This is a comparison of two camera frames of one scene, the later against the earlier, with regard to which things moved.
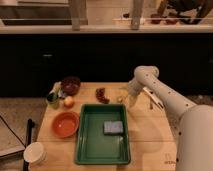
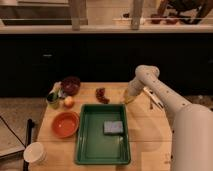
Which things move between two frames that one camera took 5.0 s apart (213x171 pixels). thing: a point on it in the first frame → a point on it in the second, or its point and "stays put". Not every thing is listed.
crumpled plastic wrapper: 58,90 stays put
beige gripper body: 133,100 → 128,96
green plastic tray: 93,147 stays put
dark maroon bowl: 71,85 stays put
